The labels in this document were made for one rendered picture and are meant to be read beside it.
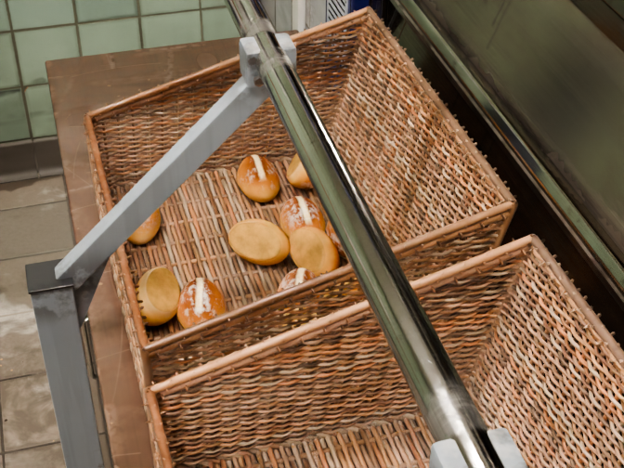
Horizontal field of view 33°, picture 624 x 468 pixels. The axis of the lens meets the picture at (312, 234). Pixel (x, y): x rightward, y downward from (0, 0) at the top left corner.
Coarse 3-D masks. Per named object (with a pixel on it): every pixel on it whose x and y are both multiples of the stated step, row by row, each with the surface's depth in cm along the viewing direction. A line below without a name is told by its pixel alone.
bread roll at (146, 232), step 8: (152, 216) 163; (160, 216) 166; (144, 224) 161; (152, 224) 163; (160, 224) 165; (136, 232) 161; (144, 232) 162; (152, 232) 163; (128, 240) 163; (136, 240) 162; (144, 240) 162
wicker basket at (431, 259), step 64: (320, 64) 174; (384, 64) 163; (128, 128) 170; (256, 128) 177; (384, 128) 162; (448, 128) 144; (192, 192) 176; (384, 192) 161; (448, 192) 143; (128, 256) 140; (192, 256) 162; (448, 256) 132; (128, 320) 145; (256, 320) 128
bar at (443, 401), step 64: (256, 0) 100; (256, 64) 92; (192, 128) 98; (320, 128) 82; (128, 192) 100; (320, 192) 77; (384, 256) 70; (64, 320) 104; (384, 320) 66; (64, 384) 109; (448, 384) 61; (64, 448) 115; (448, 448) 58; (512, 448) 58
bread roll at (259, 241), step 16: (240, 224) 159; (256, 224) 158; (272, 224) 158; (240, 240) 159; (256, 240) 158; (272, 240) 157; (288, 240) 158; (240, 256) 159; (256, 256) 158; (272, 256) 157
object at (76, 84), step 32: (288, 32) 220; (64, 64) 209; (96, 64) 210; (128, 64) 210; (160, 64) 210; (192, 64) 210; (64, 96) 200; (96, 96) 200; (128, 96) 200; (64, 128) 191; (64, 160) 183; (224, 160) 184; (96, 224) 169; (96, 320) 152; (96, 352) 147; (128, 352) 147; (128, 384) 142; (128, 416) 138; (288, 416) 138; (352, 416) 138; (128, 448) 134
